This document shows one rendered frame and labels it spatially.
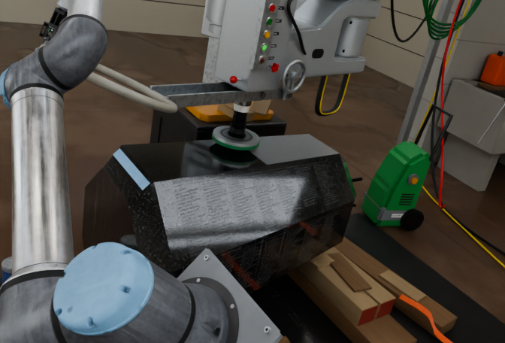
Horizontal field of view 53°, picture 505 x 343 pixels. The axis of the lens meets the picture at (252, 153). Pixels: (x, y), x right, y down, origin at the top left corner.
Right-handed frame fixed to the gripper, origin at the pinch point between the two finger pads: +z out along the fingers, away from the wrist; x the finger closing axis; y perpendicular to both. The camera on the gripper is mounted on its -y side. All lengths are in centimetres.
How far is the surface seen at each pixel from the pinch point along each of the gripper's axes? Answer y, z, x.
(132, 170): -23.3, 24.3, 35.5
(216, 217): -28, 26, 73
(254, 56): -34, -36, 57
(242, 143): -55, -2, 65
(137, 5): -568, -69, -249
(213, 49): -117, -36, 17
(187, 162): -37, 14, 50
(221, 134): -58, -1, 54
